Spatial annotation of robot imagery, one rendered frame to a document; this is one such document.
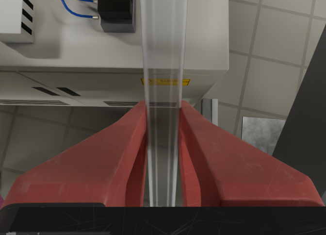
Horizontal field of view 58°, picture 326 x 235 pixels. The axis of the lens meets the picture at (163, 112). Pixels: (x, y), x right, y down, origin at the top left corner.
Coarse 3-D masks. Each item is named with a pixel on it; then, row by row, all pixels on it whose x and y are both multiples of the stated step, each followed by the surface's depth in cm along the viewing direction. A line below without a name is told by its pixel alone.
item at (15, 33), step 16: (0, 0) 43; (16, 0) 43; (32, 0) 46; (96, 0) 45; (112, 0) 41; (128, 0) 41; (0, 16) 42; (16, 16) 42; (32, 16) 46; (80, 16) 44; (96, 16) 45; (112, 16) 42; (128, 16) 42; (0, 32) 42; (16, 32) 42; (32, 32) 46; (112, 32) 47; (128, 32) 46; (208, 112) 76
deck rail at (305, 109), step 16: (320, 48) 16; (320, 64) 16; (304, 80) 18; (320, 80) 16; (304, 96) 18; (320, 96) 16; (304, 112) 18; (320, 112) 16; (288, 128) 20; (304, 128) 18; (320, 128) 16; (288, 144) 20; (304, 144) 18; (320, 144) 16; (288, 160) 20; (304, 160) 18; (320, 160) 16; (320, 176) 16; (320, 192) 16
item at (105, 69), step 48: (48, 0) 47; (192, 0) 47; (0, 48) 47; (48, 48) 47; (96, 48) 47; (192, 48) 47; (0, 96) 78; (48, 96) 77; (96, 96) 76; (144, 96) 74; (192, 96) 73
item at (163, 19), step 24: (144, 0) 8; (168, 0) 8; (144, 24) 9; (168, 24) 9; (144, 48) 10; (168, 48) 10; (144, 72) 10; (168, 72) 10; (168, 96) 11; (168, 120) 12; (168, 144) 13; (168, 168) 14; (168, 192) 15
